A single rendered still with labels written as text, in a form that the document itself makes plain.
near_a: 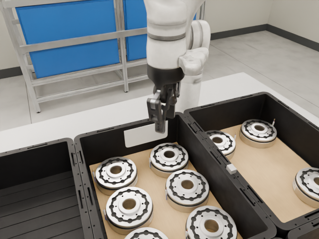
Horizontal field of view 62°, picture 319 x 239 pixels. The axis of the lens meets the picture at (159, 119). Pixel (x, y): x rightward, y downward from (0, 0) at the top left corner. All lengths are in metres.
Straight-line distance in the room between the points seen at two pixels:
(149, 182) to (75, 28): 1.80
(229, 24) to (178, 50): 3.71
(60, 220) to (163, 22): 0.47
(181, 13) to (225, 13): 3.62
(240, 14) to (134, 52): 2.16
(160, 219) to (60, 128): 0.64
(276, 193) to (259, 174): 0.06
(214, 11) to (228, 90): 2.69
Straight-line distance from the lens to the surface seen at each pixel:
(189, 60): 0.48
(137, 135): 0.72
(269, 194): 0.71
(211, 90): 1.32
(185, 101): 0.92
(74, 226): 0.64
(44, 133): 1.12
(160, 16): 0.46
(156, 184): 0.68
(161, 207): 0.64
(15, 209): 0.72
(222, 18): 4.07
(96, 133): 0.69
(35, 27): 2.29
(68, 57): 2.39
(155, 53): 0.48
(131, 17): 2.42
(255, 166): 0.77
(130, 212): 0.59
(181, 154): 0.72
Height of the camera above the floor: 1.36
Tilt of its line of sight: 37 degrees down
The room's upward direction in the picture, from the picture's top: straight up
